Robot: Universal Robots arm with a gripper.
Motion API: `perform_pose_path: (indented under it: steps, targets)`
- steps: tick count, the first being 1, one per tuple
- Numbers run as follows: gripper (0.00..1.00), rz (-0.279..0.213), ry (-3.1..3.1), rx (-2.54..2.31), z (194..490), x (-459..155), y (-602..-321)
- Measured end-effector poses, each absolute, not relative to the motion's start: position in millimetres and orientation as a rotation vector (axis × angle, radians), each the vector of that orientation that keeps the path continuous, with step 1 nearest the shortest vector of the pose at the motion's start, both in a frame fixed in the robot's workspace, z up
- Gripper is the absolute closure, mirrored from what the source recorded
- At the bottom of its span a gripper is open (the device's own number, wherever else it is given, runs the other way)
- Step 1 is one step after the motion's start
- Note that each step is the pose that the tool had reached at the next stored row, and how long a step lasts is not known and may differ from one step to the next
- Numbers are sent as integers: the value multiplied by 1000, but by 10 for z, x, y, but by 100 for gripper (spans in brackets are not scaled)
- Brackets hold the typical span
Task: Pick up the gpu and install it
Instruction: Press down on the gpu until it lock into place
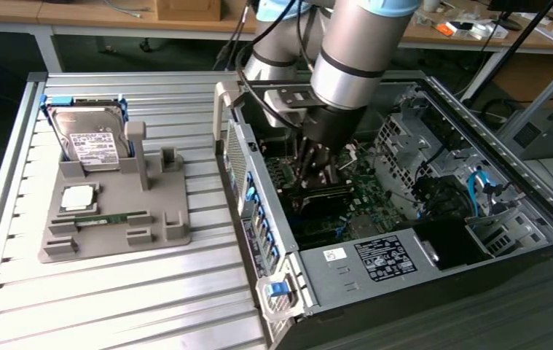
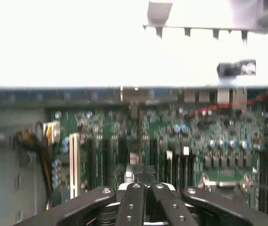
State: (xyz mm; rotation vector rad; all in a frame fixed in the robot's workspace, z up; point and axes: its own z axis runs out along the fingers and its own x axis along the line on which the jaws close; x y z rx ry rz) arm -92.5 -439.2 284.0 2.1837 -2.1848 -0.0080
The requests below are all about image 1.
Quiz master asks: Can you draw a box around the metal disk bay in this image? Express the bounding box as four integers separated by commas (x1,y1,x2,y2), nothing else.
465,209,553,256

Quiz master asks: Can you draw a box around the grey computer tower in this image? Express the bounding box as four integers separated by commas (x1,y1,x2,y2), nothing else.
497,107,553,161

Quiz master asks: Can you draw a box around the grey plastic parts rack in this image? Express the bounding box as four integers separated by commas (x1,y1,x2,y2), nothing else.
37,120,193,264

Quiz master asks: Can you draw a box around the black monitor stand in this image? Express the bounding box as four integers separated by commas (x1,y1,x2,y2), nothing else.
487,0,535,31

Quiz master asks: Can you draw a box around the blue case latch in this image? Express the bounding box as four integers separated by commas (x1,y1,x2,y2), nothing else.
264,280,289,298

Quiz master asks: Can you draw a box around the green motherboard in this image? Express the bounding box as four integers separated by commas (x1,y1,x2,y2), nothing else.
260,140,404,249

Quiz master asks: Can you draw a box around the black RAM stick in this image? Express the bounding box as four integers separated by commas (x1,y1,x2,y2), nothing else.
279,184,355,201

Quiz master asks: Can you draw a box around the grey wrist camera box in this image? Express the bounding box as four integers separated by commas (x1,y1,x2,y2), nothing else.
261,88,324,128

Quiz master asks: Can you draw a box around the brown cardboard box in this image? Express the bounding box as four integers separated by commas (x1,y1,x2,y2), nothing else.
153,0,224,22

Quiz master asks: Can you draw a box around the black slanted pole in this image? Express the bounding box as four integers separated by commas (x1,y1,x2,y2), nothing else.
460,0,553,106

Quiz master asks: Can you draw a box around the grey power supply unit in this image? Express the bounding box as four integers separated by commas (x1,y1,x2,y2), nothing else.
297,227,440,307

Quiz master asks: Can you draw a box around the green RAM stick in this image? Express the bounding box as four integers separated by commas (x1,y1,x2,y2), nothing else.
72,213,131,225

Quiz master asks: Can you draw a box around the graphics card with metal bracket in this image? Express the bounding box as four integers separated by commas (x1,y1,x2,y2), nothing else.
275,174,357,222

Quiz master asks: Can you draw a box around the grey chipset heatsink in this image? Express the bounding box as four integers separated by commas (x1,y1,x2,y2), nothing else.
348,214,384,238

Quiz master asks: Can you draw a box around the black wire bundle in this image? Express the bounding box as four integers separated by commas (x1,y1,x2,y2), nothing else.
412,174,467,219

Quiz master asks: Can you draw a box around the open black PC case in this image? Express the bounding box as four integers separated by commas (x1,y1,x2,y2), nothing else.
212,71,553,350

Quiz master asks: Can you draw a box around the wooden desk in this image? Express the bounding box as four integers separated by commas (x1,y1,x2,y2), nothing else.
0,0,257,74
397,0,553,106

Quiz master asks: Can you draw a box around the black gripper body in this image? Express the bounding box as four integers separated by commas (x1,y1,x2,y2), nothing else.
300,106,368,154

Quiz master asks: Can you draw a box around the perforated metal drive cage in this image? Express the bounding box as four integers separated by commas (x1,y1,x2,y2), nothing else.
372,111,457,183

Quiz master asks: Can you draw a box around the silver CPU chip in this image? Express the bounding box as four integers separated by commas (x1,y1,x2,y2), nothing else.
59,185,100,214

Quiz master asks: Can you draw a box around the metal socket cover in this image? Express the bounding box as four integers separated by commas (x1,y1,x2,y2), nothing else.
335,143,361,171

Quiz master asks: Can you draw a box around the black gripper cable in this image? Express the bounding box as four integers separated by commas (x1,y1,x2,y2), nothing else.
235,0,317,128

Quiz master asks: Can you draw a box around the silver hard disk drive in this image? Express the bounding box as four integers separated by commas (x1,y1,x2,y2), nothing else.
49,105,135,172

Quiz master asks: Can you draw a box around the light blue SATA wire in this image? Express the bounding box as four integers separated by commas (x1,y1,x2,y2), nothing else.
465,169,495,219

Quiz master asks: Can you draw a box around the blue disk carrier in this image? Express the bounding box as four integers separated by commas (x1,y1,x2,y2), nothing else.
40,93,135,161

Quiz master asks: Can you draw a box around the thin hanging cable with plug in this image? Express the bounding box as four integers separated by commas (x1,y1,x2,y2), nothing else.
211,0,253,71

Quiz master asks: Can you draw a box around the small white box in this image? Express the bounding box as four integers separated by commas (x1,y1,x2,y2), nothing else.
468,21,508,40

